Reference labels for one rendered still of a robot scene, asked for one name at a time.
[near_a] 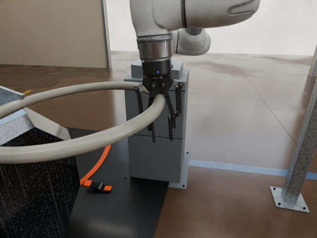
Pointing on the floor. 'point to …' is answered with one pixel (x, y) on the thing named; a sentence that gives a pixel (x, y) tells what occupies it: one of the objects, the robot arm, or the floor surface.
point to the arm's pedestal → (159, 139)
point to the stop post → (299, 162)
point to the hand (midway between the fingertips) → (161, 130)
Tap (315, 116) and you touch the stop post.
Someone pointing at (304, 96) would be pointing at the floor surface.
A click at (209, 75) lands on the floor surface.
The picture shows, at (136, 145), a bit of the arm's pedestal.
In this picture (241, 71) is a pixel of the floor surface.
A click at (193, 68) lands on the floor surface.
